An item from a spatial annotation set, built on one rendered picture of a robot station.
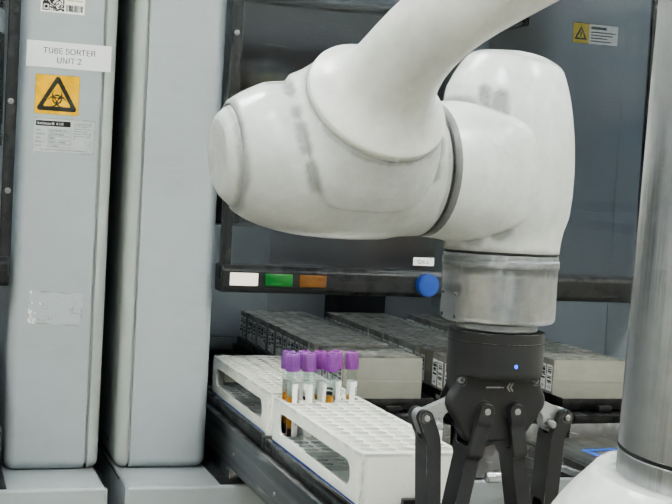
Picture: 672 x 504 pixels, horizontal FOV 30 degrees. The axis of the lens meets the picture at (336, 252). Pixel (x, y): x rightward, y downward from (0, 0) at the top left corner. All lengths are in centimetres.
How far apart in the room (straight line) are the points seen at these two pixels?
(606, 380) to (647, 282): 127
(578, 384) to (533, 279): 84
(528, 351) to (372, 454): 23
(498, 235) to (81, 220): 74
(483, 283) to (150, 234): 71
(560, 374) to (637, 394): 123
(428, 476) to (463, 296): 14
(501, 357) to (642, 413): 43
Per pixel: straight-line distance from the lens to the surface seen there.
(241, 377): 155
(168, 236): 157
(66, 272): 156
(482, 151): 91
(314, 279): 159
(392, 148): 83
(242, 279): 157
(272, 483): 135
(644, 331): 53
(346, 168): 83
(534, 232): 94
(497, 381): 96
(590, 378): 179
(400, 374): 166
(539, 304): 95
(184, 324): 159
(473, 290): 95
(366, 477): 114
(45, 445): 159
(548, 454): 101
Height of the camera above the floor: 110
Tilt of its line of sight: 3 degrees down
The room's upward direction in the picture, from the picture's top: 3 degrees clockwise
